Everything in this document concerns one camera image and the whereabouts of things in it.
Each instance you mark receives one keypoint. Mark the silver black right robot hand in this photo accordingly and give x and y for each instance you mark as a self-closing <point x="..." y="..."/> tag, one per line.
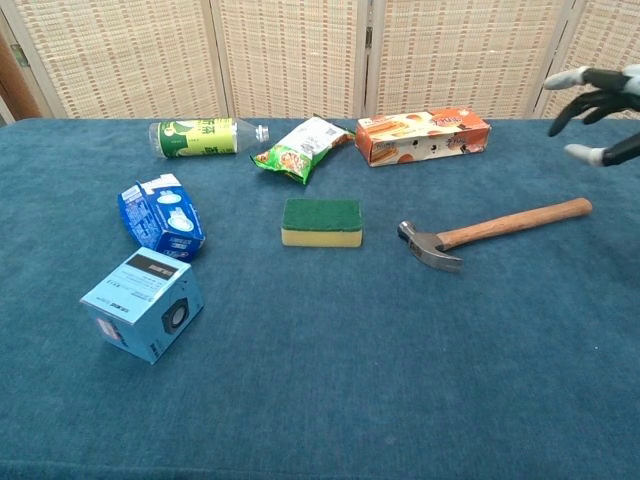
<point x="620" y="92"/>

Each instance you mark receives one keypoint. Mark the orange snack box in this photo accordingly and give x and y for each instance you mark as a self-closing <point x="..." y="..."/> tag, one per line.
<point x="420" y="135"/>

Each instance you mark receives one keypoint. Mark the blue table cloth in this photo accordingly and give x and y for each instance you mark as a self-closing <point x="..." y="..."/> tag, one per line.
<point x="350" y="350"/>

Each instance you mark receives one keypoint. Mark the woven folding screen panel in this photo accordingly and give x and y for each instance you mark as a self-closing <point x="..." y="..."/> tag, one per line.
<point x="465" y="55"/>
<point x="605" y="35"/>
<point x="290" y="55"/>
<point x="125" y="55"/>

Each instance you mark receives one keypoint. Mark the brown wooden door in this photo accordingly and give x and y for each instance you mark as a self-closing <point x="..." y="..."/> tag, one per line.
<point x="17" y="85"/>

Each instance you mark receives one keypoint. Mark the dark blue white carton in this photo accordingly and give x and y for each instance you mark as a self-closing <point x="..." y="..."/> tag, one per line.
<point x="165" y="220"/>

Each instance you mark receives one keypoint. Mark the green white snack bag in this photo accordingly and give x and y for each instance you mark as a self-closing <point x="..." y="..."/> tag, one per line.
<point x="300" y="150"/>

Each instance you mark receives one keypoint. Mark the green yellow sponge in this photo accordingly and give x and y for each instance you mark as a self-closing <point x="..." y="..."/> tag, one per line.
<point x="321" y="220"/>

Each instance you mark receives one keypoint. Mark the light blue speaker box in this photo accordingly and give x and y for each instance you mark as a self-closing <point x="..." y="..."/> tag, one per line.
<point x="140" y="300"/>

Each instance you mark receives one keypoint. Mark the green label plastic bottle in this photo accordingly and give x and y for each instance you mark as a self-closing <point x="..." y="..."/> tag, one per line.
<point x="195" y="137"/>

